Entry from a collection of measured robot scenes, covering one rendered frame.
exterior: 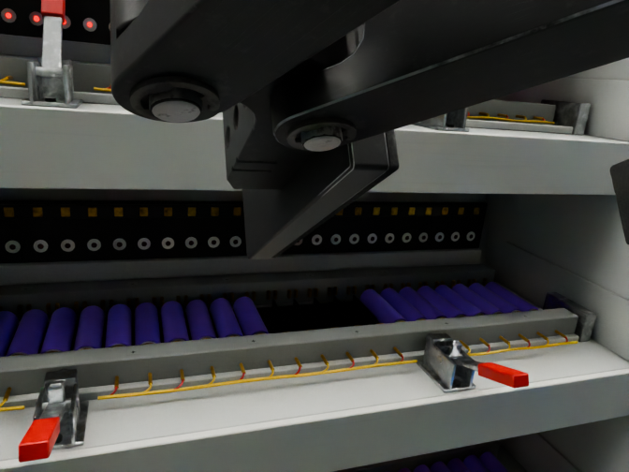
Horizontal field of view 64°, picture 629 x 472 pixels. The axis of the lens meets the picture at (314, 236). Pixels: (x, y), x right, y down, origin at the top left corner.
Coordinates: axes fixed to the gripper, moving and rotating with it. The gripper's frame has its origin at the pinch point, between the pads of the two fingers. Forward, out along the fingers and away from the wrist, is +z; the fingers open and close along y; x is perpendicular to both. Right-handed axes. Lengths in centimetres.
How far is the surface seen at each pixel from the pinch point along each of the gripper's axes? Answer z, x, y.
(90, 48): 31.1, 23.0, -13.2
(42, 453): 14.7, -7.4, -13.9
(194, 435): 20.9, -8.5, -6.8
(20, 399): 24.6, -5.5, -16.7
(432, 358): 22.8, -5.8, 11.4
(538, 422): 22.4, -11.7, 19.9
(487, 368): 16.9, -6.5, 11.8
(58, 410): 19.8, -6.1, -14.0
